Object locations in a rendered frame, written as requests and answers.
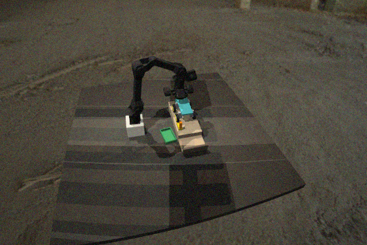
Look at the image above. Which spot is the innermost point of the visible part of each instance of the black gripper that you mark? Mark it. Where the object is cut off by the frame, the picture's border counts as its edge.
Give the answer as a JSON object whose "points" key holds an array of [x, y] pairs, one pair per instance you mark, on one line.
{"points": [[168, 91]]}

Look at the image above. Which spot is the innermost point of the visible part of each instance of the green tray floor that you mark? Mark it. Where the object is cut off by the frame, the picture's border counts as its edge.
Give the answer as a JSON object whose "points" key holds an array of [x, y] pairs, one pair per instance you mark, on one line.
{"points": [[168, 136]]}

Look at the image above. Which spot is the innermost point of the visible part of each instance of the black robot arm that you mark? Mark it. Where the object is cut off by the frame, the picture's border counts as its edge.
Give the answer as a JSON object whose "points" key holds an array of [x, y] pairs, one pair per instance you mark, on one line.
{"points": [[182, 75]]}

